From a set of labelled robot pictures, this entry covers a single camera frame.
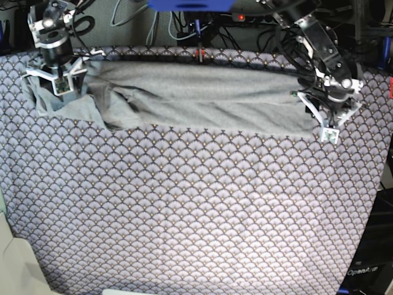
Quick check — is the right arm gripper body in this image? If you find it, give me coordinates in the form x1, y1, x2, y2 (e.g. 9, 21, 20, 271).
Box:
24, 48, 106, 95

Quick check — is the black OpenArm box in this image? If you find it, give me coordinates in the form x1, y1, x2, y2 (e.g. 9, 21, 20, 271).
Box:
337, 189, 393, 294

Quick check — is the fan-patterned purple table cloth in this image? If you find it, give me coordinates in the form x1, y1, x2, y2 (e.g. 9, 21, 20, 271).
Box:
1, 53, 392, 294

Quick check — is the black power strip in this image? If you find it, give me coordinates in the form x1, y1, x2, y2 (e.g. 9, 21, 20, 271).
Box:
230, 13, 276, 24

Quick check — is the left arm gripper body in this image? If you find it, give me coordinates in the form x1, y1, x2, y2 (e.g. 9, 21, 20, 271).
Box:
291, 91, 363, 143

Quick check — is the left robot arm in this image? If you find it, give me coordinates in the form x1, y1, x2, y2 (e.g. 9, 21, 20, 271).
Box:
259, 1, 364, 144

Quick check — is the red right edge clamp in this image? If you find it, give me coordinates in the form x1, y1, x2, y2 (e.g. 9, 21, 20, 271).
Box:
389, 77, 393, 99

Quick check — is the white object bottom left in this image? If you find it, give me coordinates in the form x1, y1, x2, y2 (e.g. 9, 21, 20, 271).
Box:
1, 197, 52, 294

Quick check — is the red centre table clamp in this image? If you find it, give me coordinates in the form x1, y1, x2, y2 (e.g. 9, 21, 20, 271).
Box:
195, 48, 204, 63

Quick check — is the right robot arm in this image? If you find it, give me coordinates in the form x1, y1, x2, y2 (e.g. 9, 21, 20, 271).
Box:
25, 1, 105, 96

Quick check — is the blue overhead mount plate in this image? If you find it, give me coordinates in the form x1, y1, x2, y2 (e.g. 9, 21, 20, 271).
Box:
148, 0, 235, 12

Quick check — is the light grey T-shirt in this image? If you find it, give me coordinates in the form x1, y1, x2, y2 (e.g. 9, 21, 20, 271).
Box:
21, 61, 316, 138

